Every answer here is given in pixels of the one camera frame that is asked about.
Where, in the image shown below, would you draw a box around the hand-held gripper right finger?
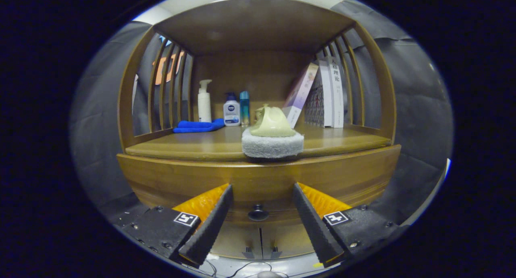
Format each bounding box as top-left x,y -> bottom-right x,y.
292,182 -> 408,268

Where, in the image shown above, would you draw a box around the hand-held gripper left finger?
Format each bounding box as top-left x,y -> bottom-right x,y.
115,184 -> 234,268

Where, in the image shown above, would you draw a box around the wooden drawer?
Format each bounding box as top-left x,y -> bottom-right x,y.
117,145 -> 402,226

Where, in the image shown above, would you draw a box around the green handled scrubbing sponge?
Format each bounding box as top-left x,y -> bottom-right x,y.
241,104 -> 305,159

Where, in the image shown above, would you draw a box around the wooden cabinet door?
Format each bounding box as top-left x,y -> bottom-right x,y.
210,225 -> 262,259
261,225 -> 319,259

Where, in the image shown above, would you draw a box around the wooden countertop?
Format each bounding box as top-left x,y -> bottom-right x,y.
125,123 -> 392,162

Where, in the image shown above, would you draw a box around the wooden cabinet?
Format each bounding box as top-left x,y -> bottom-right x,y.
117,0 -> 402,260

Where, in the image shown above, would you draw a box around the blue cloth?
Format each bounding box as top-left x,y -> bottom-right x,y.
173,118 -> 225,134

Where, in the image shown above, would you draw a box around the white lotion bottle blue cap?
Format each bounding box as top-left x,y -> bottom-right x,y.
223,92 -> 241,127

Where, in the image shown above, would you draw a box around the patterned cover book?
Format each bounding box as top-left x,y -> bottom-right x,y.
304,74 -> 325,127

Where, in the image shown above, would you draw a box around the white pump bottle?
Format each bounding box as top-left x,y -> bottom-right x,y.
198,79 -> 212,123

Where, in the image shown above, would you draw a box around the teal bottle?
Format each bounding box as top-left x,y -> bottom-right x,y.
240,91 -> 250,126

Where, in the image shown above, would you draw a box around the thin white book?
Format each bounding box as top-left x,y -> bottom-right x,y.
318,60 -> 333,128

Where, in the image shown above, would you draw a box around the purple and white book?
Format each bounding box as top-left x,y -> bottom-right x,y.
282,63 -> 319,129

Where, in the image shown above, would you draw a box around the white book black lettering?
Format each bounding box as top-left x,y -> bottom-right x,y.
327,56 -> 344,128

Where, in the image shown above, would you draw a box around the black floor cable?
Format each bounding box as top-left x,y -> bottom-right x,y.
202,259 -> 291,278

